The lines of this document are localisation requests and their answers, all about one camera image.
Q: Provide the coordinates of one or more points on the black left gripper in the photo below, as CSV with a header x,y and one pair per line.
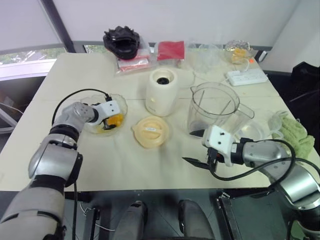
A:
x,y
104,121

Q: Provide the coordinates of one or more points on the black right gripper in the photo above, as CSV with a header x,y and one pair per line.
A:
x,y
213,156

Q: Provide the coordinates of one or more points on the orange segments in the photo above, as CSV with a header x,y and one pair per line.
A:
x,y
117,120

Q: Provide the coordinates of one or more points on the cream blender lid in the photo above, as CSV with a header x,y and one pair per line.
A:
x,y
150,132

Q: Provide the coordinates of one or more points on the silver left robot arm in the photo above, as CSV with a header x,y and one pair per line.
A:
x,y
50,160

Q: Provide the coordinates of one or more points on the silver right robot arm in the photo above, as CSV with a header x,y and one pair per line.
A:
x,y
295,180

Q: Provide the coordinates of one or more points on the clear blender jar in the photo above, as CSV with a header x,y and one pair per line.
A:
x,y
212,110

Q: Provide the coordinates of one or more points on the cream blender base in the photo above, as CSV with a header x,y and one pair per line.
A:
x,y
162,97

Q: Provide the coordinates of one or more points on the clear glass bowl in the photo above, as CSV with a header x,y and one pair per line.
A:
x,y
121,105

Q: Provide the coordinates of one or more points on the plastic bag with red contents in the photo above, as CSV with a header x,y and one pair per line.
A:
x,y
132,65

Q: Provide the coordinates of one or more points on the dark rounded shape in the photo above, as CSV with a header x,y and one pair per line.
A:
x,y
130,220
195,220

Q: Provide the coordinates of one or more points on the black table clamp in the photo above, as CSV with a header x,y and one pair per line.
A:
x,y
230,217
91,225

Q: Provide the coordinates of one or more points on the small clear plastic cup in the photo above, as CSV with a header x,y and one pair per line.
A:
x,y
275,123

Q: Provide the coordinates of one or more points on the black plastic appliance part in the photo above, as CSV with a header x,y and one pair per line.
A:
x,y
122,42

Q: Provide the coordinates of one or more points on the white power strip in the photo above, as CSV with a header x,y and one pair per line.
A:
x,y
246,77

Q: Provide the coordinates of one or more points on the crumpled clear plastic bag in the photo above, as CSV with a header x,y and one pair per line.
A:
x,y
205,57

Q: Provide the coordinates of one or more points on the red packet in plastic bag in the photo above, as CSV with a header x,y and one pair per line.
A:
x,y
171,51

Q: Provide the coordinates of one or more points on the green towel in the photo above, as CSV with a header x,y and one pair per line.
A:
x,y
295,135

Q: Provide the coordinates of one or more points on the glass bowl with orange pieces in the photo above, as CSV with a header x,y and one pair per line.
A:
x,y
238,53

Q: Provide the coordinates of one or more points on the black chair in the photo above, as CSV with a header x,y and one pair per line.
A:
x,y
305,82

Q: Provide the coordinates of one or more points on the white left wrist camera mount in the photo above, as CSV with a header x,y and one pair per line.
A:
x,y
110,108

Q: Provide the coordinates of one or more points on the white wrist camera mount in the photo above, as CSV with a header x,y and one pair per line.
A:
x,y
110,108
220,140

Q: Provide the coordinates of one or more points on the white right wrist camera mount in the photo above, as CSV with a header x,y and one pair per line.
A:
x,y
220,140

